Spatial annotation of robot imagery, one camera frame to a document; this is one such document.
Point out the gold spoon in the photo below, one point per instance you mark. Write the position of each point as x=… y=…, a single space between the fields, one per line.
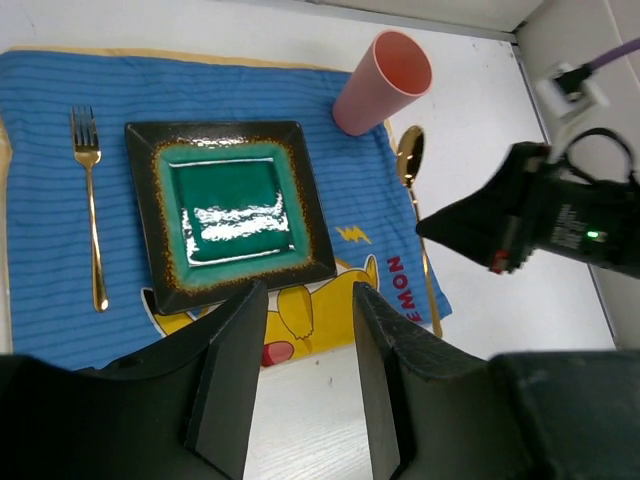
x=409 y=154

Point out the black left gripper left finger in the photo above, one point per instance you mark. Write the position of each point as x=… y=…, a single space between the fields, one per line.
x=184 y=404

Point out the gold fork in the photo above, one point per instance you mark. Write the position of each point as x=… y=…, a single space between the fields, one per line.
x=87 y=152

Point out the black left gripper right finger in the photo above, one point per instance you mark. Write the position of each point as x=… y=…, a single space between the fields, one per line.
x=426 y=402

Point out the blue cartoon placemat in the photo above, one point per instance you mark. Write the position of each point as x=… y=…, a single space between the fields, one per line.
x=368 y=212

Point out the green square plate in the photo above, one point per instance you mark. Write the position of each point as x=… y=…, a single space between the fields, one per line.
x=226 y=204

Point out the pink plastic cup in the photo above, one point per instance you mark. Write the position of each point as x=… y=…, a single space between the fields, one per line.
x=394 y=72

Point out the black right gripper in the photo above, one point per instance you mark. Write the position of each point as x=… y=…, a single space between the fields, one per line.
x=530 y=203

